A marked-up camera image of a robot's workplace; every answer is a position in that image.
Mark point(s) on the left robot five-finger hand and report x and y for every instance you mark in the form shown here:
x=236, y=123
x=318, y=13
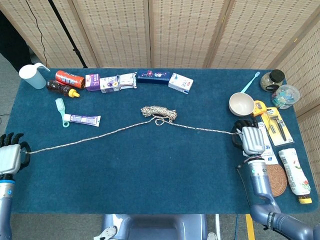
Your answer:
x=10, y=158

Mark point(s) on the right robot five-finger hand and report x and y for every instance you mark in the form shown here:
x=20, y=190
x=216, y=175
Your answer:
x=252, y=140

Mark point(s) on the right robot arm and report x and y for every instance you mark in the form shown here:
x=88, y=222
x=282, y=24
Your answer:
x=260, y=180

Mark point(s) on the razor in yellow blister pack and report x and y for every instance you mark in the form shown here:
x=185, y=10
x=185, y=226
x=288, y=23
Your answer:
x=275, y=120

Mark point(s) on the yellow tape measure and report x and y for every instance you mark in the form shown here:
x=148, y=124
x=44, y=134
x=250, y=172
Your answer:
x=260, y=107

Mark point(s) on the beige bowl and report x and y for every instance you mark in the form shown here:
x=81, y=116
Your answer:
x=241, y=103

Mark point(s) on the brown woven round coaster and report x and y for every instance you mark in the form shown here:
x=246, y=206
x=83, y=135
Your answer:
x=277, y=180

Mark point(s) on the white drink bottle yellow cap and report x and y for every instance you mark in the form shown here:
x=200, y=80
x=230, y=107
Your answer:
x=293, y=172

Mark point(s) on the clear plastic jar of clips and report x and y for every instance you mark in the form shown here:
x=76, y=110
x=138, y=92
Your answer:
x=286, y=96

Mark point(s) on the light blue toothbrush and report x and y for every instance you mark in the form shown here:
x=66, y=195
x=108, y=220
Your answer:
x=250, y=83

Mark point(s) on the glass jar black lid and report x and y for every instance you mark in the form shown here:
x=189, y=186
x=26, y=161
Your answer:
x=273, y=77

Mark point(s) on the mint green toothbrush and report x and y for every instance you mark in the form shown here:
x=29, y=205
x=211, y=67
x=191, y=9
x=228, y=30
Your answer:
x=60, y=105

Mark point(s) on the white purple toothpaste tube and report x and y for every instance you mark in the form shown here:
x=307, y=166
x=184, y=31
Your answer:
x=82, y=119

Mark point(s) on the white plastic pitcher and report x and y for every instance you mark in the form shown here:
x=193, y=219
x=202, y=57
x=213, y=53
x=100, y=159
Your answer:
x=32, y=77

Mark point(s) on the brown tea bottle yellow cap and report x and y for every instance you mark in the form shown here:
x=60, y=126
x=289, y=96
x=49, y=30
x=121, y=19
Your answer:
x=58, y=87

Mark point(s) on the white blue red box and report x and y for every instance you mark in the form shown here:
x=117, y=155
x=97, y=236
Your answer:
x=180, y=83

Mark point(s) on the white table leg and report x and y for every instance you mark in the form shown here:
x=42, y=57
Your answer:
x=217, y=225

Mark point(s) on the orange red can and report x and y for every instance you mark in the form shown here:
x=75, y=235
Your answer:
x=70, y=78

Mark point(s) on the blue table mat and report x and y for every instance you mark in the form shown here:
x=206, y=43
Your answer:
x=150, y=180

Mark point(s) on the purple milk carton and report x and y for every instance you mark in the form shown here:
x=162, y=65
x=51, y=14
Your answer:
x=93, y=82

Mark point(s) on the dark blue long box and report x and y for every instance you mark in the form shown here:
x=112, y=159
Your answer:
x=152, y=76

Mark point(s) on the white purple drink carton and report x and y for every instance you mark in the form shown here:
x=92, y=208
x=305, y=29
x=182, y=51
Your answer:
x=109, y=85

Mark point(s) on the blue grey robot torso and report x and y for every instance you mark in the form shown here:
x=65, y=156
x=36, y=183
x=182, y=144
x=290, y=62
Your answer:
x=155, y=227

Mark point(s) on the clear wrapped packet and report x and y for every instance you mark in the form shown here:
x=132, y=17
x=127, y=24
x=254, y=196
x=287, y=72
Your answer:
x=127, y=81

